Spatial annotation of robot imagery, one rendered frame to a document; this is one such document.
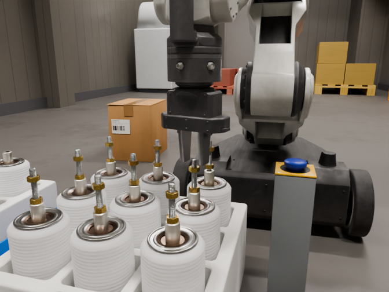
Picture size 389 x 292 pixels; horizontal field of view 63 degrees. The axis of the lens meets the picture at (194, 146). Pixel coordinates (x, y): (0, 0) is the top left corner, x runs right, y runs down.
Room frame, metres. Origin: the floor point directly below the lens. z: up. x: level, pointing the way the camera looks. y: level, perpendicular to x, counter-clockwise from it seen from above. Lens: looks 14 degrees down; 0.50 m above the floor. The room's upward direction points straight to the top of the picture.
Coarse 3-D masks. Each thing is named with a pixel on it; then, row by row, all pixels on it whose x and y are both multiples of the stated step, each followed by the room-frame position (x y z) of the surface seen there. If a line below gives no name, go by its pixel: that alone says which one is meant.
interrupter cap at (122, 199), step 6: (126, 192) 0.59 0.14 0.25; (144, 192) 0.59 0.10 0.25; (150, 192) 0.59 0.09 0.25; (120, 198) 0.56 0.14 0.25; (126, 198) 0.57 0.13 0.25; (144, 198) 0.57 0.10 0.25; (150, 198) 0.56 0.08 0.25; (120, 204) 0.53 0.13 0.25; (126, 204) 0.54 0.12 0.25; (132, 204) 0.54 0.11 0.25; (138, 204) 0.54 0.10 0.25; (144, 204) 0.53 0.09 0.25
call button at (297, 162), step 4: (284, 160) 0.56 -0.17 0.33; (288, 160) 0.56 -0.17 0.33; (292, 160) 0.56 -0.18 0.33; (296, 160) 0.56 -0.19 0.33; (300, 160) 0.56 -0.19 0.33; (304, 160) 0.56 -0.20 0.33; (284, 164) 0.56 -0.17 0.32; (288, 164) 0.55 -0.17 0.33; (292, 164) 0.54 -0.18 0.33; (296, 164) 0.54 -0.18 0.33; (300, 164) 0.54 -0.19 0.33; (304, 164) 0.54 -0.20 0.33; (288, 168) 0.55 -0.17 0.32; (292, 168) 0.55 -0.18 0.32; (296, 168) 0.54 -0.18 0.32; (300, 168) 0.54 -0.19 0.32
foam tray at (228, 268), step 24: (240, 216) 0.63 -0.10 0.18; (240, 240) 0.59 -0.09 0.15; (0, 264) 0.46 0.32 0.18; (216, 264) 0.46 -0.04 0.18; (240, 264) 0.60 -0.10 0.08; (0, 288) 0.41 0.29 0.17; (24, 288) 0.40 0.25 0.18; (48, 288) 0.40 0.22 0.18; (72, 288) 0.40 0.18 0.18; (216, 288) 0.40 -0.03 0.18; (240, 288) 0.62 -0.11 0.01
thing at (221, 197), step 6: (228, 186) 0.63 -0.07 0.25; (204, 192) 0.60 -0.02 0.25; (210, 192) 0.60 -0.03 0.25; (216, 192) 0.60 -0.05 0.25; (222, 192) 0.61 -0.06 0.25; (228, 192) 0.62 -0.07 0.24; (210, 198) 0.60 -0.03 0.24; (216, 198) 0.60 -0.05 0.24; (222, 198) 0.61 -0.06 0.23; (228, 198) 0.62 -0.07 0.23; (216, 204) 0.60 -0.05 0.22; (222, 204) 0.61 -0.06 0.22; (228, 204) 0.62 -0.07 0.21; (222, 210) 0.61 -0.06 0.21; (228, 210) 0.62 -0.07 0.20; (222, 216) 0.61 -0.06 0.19; (228, 216) 0.62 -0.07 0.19; (222, 222) 0.61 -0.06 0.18; (228, 222) 0.62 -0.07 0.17
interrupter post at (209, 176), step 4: (204, 172) 0.64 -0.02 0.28; (208, 172) 0.64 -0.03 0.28; (212, 172) 0.64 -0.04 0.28; (204, 176) 0.64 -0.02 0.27; (208, 176) 0.64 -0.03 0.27; (212, 176) 0.64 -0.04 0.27; (204, 180) 0.64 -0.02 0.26; (208, 180) 0.64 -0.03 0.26; (212, 180) 0.64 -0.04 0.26; (208, 184) 0.64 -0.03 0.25; (212, 184) 0.64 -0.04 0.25
